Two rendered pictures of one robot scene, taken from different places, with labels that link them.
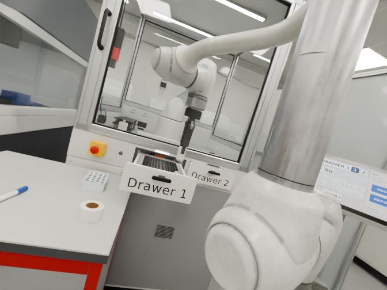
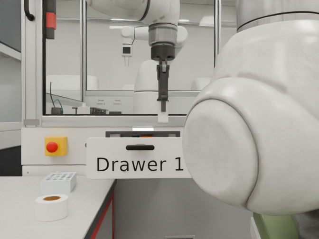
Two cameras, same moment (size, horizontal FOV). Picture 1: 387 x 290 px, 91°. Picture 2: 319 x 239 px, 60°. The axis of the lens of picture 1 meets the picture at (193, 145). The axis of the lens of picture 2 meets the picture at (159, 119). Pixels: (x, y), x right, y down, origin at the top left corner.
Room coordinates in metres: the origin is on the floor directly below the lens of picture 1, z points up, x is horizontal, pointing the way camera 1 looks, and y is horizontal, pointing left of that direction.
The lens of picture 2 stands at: (0.00, -0.10, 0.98)
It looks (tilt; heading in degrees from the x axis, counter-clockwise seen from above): 0 degrees down; 10
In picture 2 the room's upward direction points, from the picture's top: straight up
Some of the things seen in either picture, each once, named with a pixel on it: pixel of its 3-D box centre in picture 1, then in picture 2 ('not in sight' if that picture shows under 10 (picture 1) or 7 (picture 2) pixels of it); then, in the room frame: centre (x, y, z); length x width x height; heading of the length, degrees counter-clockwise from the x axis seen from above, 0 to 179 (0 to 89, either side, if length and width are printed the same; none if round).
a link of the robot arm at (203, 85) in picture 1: (201, 77); (159, 1); (0.83, 0.05, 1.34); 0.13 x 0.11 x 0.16; 132
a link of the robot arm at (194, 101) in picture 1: (196, 103); (163, 38); (0.84, 0.04, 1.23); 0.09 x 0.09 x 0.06
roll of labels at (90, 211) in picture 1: (90, 211); (51, 206); (0.57, 0.25, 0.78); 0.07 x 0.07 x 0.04
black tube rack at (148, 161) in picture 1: (159, 170); not in sight; (0.93, 0.13, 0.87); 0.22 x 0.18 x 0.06; 12
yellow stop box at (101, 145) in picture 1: (97, 148); (55, 145); (0.96, 0.47, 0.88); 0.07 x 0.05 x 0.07; 102
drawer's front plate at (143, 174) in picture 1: (159, 183); (140, 157); (0.73, 0.09, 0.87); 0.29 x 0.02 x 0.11; 102
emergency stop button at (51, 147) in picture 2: (94, 149); (52, 146); (0.92, 0.47, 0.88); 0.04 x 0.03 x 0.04; 102
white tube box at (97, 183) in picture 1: (95, 180); (59, 182); (0.80, 0.36, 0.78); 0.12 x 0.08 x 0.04; 19
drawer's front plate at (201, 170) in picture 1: (211, 176); not in sight; (1.11, -0.15, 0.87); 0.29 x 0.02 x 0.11; 102
